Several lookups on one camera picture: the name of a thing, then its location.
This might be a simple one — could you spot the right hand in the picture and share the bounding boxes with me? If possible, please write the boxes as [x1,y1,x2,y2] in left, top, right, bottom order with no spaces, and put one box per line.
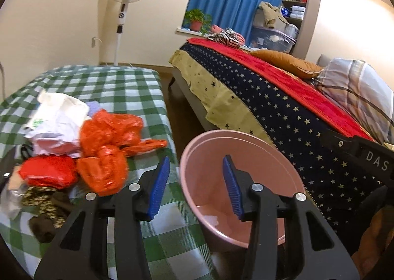
[352,205,393,279]

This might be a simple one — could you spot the clear storage box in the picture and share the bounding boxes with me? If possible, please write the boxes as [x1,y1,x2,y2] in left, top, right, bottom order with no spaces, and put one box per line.
[248,26,296,53]

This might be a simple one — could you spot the orange plastic bag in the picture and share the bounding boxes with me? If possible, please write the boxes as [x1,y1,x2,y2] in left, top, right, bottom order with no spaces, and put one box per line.
[76,145,129,196]
[80,109,167,157]

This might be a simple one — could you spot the zebra striped cloth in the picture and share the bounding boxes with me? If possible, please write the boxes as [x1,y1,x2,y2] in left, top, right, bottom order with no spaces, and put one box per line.
[207,27,244,49]

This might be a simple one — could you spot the clear plastic bag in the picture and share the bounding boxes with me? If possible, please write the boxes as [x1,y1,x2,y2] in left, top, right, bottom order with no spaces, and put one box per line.
[0,165,24,221]

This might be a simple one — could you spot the wooden bookshelf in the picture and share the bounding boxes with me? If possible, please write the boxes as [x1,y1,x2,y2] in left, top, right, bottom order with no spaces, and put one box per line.
[282,0,321,60]

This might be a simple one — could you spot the pink folded clothes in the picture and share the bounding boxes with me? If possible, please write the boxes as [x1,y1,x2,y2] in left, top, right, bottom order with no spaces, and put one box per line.
[210,24,246,47]

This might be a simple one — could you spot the wall power plug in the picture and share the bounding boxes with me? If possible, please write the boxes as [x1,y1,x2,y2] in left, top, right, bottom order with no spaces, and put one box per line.
[91,36,102,48]

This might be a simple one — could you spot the orange brown pillow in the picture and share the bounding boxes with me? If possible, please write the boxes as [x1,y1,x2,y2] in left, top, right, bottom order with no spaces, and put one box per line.
[250,49,323,79]

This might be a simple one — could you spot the pink plastic basin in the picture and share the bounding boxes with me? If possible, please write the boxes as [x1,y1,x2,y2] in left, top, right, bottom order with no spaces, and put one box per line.
[179,130,306,252]

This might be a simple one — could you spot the dark floral cloth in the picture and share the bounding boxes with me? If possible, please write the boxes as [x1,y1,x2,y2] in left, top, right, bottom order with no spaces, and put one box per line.
[21,187,74,243]

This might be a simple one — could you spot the red plastic bag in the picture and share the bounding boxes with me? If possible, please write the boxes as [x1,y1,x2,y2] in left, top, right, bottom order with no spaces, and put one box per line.
[19,155,79,189]

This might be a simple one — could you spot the navy star bedsheet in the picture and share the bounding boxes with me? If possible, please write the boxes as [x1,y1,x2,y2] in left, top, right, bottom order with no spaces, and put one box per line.
[170,46,381,235]

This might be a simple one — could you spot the grey wall cable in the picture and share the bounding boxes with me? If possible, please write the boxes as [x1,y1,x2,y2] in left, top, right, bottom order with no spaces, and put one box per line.
[0,62,7,101]

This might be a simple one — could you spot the potted green plant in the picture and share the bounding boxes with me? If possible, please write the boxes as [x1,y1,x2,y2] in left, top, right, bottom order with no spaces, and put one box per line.
[184,8,212,34]

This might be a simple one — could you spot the beige jacket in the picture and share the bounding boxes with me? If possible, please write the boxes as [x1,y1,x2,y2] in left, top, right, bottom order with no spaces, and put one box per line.
[259,1,289,31]

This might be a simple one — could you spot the lilac foam net sheet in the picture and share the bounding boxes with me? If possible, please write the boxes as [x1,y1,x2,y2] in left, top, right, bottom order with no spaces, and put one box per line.
[86,100,102,118]

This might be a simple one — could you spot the white bag green print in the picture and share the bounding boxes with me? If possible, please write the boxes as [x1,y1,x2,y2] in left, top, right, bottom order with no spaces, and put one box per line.
[25,90,90,158]

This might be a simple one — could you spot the green checkered tablecloth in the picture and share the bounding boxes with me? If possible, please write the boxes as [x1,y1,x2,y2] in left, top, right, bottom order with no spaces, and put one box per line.
[1,65,218,279]

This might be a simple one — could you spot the plaid grey pillow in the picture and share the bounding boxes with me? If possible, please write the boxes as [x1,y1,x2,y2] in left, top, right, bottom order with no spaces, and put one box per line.
[316,58,393,144]

